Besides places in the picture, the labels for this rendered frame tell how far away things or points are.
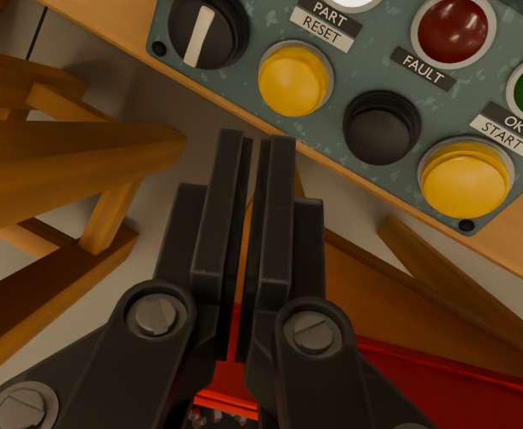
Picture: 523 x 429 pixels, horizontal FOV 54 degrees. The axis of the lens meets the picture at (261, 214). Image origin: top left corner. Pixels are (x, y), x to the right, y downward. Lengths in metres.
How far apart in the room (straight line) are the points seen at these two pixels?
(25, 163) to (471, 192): 0.36
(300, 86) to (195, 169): 0.97
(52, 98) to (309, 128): 0.79
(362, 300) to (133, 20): 0.21
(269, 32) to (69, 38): 1.05
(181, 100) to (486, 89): 0.99
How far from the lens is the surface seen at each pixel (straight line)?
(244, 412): 0.23
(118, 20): 0.23
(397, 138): 0.18
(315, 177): 1.12
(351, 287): 0.33
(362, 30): 0.18
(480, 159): 0.19
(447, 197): 0.19
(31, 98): 0.98
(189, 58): 0.19
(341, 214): 1.14
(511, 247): 0.24
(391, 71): 0.18
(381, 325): 0.35
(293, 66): 0.18
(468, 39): 0.17
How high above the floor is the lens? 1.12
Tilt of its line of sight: 80 degrees down
